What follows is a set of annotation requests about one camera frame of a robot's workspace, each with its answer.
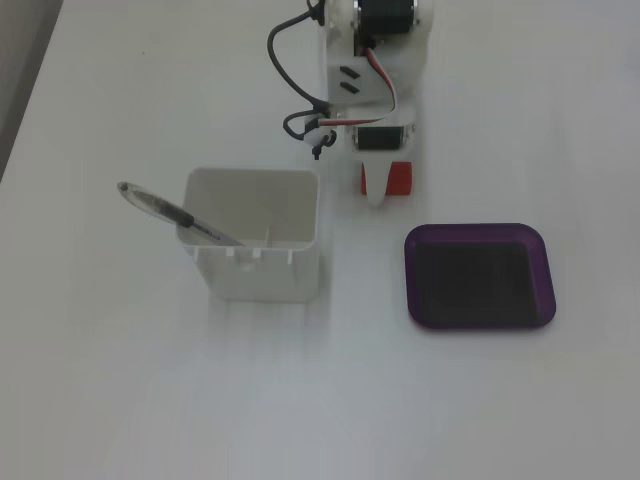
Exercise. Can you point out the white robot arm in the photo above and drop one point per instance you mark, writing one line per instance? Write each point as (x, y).
(415, 65)

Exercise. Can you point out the white rectangular plastic container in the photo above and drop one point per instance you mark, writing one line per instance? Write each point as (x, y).
(270, 277)

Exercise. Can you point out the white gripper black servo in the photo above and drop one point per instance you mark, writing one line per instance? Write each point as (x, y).
(378, 139)

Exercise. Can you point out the purple square tray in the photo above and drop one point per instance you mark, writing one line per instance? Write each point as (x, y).
(475, 280)

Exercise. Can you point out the red cube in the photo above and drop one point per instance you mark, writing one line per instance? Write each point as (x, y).
(400, 179)

